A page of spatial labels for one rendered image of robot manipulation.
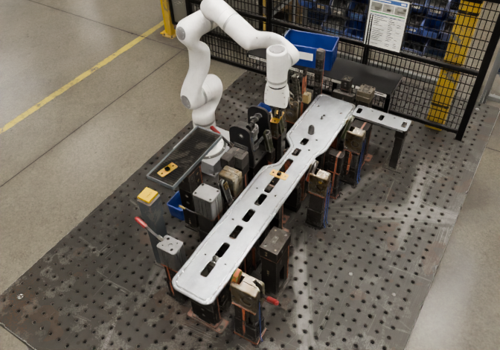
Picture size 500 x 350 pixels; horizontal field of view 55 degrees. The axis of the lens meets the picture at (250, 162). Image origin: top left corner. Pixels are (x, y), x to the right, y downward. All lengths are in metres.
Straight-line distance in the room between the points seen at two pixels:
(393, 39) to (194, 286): 1.70
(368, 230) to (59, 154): 2.61
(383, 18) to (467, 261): 1.59
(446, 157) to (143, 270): 1.74
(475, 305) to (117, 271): 2.03
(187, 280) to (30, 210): 2.08
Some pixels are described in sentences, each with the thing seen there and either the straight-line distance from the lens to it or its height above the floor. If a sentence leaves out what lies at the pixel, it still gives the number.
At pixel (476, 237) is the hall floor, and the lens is 3.50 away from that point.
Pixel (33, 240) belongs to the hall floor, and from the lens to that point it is 3.56.
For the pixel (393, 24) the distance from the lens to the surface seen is 2.75.
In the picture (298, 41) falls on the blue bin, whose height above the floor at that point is 1.09.
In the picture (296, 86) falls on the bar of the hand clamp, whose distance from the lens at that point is 2.45.
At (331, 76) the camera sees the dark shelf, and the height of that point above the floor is 1.03.
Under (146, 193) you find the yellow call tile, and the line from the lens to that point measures 1.96.
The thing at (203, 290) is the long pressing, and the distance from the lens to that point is 1.85.
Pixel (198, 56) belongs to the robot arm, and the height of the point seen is 1.41.
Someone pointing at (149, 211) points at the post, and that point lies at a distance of 1.97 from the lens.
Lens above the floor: 2.57
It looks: 44 degrees down
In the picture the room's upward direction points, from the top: 2 degrees counter-clockwise
